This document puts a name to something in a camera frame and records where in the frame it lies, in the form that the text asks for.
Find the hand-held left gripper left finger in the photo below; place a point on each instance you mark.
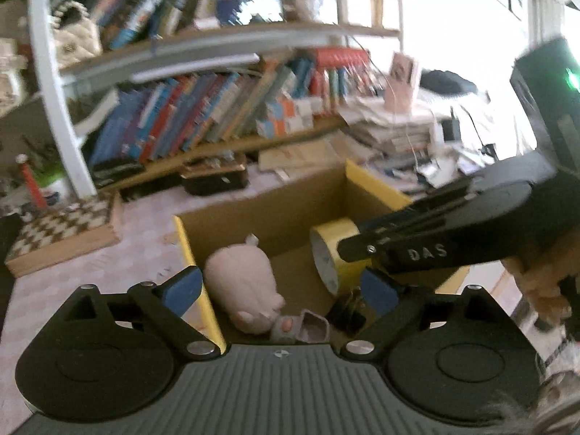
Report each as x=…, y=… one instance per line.
x=183, y=292

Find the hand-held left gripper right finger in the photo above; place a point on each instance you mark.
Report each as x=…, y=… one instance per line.
x=379, y=293

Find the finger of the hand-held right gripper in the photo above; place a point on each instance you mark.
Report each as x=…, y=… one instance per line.
x=417, y=208
x=362, y=247

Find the yellow tape roll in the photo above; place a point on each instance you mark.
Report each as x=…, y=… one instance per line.
x=333, y=229

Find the black binder clip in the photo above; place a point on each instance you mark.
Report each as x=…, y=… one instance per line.
x=344, y=315

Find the pink plush pig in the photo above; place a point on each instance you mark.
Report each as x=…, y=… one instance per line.
x=240, y=281

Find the yellow cardboard box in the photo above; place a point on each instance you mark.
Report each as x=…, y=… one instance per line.
x=281, y=226

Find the person's right hand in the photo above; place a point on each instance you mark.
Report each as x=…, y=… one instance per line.
x=543, y=294

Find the stack of papers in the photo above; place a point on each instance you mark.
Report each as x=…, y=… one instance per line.
x=398, y=140

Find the black charger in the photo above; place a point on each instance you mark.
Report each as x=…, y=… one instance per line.
x=454, y=127

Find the black case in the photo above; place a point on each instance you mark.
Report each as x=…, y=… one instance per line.
x=213, y=179

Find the pink pen holder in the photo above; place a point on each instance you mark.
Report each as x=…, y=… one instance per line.
x=402, y=81

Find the black pouch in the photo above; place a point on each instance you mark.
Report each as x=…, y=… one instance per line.
x=448, y=82

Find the wooden chessboard box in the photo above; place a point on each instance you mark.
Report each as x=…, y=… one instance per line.
x=68, y=231

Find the orange white carton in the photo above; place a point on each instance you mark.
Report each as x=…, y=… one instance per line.
x=290, y=109
x=283, y=127

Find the green lid jar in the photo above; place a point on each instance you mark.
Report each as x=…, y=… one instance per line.
x=52, y=188

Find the red thick book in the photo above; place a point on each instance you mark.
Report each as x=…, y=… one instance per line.
x=340, y=58

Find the row of colourful books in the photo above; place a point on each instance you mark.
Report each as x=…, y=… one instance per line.
x=190, y=113

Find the red marker pen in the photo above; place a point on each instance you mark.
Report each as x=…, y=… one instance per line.
x=31, y=181

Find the grey furry cuff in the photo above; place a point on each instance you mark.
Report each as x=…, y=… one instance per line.
x=534, y=408

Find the white bookshelf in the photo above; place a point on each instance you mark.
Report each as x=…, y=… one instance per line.
x=54, y=99

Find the white pearl handbag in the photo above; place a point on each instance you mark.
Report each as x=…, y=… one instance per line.
x=75, y=34

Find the stack of leaning books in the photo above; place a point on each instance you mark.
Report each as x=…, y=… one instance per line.
x=145, y=4

